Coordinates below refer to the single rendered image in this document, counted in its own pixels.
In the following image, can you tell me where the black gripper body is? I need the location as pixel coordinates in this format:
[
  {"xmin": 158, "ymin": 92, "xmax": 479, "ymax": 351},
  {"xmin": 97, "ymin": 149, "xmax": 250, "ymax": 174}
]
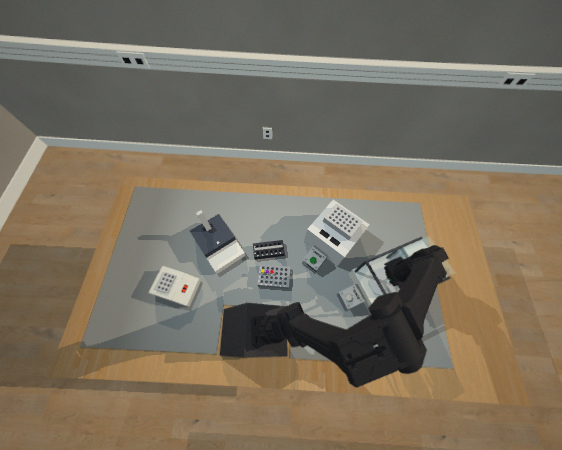
[{"xmin": 384, "ymin": 257, "xmax": 408, "ymax": 288}]

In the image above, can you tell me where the grey bench mat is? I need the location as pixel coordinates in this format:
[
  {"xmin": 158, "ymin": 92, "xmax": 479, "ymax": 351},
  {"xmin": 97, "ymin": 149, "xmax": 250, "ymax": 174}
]
[{"xmin": 80, "ymin": 187, "xmax": 427, "ymax": 354}]

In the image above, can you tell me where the white block with rows of holes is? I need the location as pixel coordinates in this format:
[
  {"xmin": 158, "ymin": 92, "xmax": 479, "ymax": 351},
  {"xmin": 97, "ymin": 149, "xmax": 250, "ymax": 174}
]
[{"xmin": 149, "ymin": 266, "xmax": 201, "ymax": 306}]

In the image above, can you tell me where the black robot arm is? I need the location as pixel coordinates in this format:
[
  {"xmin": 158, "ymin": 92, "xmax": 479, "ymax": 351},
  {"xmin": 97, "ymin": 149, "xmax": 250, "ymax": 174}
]
[{"xmin": 251, "ymin": 245, "xmax": 449, "ymax": 388}]

